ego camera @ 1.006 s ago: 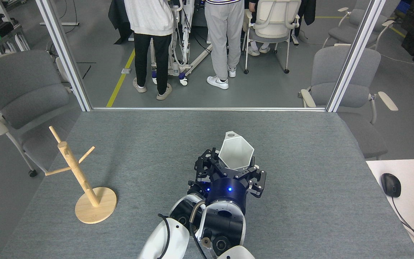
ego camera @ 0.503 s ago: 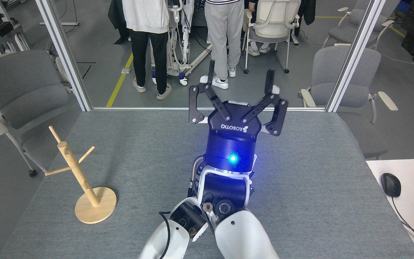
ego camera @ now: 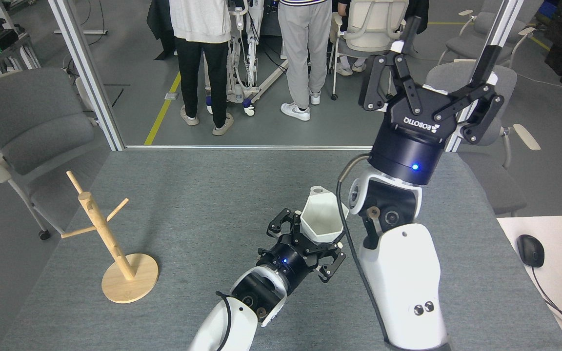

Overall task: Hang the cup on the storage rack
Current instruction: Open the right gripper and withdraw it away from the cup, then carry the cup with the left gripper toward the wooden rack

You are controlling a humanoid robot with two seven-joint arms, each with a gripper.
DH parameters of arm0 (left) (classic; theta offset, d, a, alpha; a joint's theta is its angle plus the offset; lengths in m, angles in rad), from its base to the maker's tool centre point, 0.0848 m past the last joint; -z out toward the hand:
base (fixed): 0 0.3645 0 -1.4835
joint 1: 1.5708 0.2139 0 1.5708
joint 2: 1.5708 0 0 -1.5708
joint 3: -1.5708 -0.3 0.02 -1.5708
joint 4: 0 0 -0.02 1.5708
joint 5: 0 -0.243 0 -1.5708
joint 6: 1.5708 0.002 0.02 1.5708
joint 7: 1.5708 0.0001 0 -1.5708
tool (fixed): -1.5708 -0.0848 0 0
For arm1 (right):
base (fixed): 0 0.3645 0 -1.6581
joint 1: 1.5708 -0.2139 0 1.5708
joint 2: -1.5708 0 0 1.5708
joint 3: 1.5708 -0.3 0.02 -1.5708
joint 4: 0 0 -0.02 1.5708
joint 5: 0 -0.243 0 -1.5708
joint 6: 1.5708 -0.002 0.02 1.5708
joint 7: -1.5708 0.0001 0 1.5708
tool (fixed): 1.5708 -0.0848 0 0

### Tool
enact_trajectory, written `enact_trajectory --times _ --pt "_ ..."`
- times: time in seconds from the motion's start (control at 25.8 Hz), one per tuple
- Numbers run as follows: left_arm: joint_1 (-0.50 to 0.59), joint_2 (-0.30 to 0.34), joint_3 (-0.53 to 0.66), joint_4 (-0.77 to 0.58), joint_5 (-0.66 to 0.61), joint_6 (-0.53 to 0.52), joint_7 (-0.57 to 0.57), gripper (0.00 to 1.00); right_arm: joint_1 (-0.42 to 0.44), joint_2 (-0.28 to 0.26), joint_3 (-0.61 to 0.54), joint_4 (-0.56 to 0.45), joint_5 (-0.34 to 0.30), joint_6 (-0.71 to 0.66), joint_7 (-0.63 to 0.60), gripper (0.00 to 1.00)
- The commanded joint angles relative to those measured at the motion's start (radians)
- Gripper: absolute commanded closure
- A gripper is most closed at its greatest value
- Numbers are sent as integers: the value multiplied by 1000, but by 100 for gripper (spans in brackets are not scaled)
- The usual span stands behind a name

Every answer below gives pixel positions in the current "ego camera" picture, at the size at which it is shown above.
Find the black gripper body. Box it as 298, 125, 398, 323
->
369, 87, 460, 186
258, 241, 321, 295

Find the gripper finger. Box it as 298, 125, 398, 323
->
267, 209, 306, 244
359, 16, 425, 115
435, 45, 505, 144
313, 239, 346, 283

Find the white faceted cup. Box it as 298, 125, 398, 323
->
300, 186, 345, 244

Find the wooden cup rack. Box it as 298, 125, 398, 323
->
61, 171, 160, 304

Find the seated person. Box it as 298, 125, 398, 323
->
334, 0, 368, 77

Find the black jacket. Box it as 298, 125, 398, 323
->
415, 0, 429, 35

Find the small grey chair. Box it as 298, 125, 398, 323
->
438, 0, 538, 69

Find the grey chair with cream armrests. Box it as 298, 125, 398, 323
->
404, 59, 541, 217

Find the person in grey trousers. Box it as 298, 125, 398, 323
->
277, 0, 333, 121

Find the white stand on wheels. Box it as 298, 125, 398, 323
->
203, 0, 291, 117

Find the black computer mouse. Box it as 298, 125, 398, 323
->
516, 234, 545, 268

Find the person in black trousers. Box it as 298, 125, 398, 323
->
169, 0, 235, 136

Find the grey chair with wheels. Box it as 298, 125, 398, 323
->
0, 67, 111, 240

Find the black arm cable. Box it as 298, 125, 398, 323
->
214, 291, 234, 351

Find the silver post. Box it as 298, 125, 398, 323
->
443, 0, 525, 153
48, 0, 125, 152

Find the black mouse cable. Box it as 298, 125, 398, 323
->
530, 266, 562, 342

